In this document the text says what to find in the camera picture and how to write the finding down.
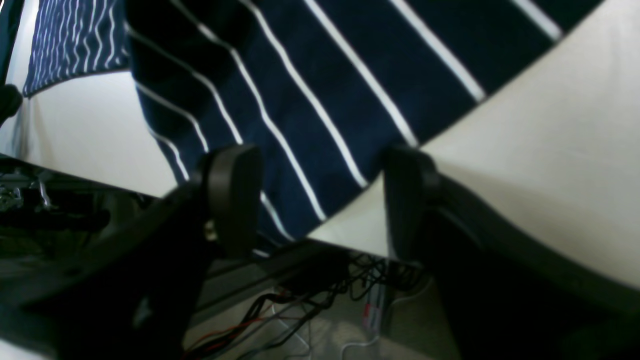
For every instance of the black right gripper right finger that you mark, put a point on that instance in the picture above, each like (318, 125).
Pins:
(505, 295)

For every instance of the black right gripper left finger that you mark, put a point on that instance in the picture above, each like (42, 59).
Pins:
(132, 296)

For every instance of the navy white striped T-shirt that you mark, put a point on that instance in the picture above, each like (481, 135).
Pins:
(320, 86)

